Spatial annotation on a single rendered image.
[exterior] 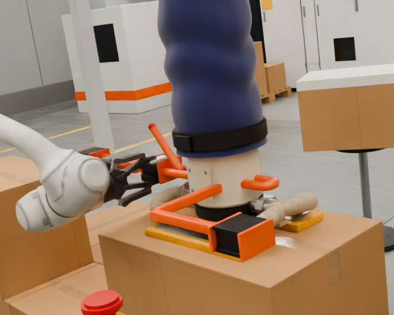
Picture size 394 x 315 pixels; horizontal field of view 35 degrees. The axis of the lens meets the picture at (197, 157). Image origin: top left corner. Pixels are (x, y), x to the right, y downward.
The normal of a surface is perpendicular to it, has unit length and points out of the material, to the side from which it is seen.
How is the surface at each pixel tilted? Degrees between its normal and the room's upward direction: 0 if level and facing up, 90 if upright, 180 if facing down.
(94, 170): 73
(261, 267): 0
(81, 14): 90
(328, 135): 90
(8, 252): 90
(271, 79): 90
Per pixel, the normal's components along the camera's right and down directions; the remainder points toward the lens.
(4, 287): 0.65, 0.09
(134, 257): -0.73, 0.25
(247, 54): 0.69, -0.31
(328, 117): -0.36, 0.26
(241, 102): 0.56, -0.18
